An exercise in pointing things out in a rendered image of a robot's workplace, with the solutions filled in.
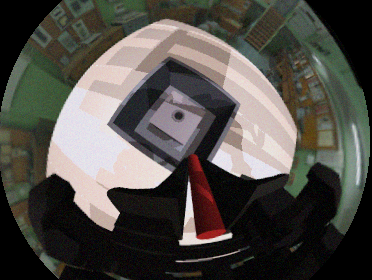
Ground red peg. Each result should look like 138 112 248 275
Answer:
187 155 226 240

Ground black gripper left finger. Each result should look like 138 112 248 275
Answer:
106 157 189 241

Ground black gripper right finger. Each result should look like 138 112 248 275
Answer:
199 157 290 236

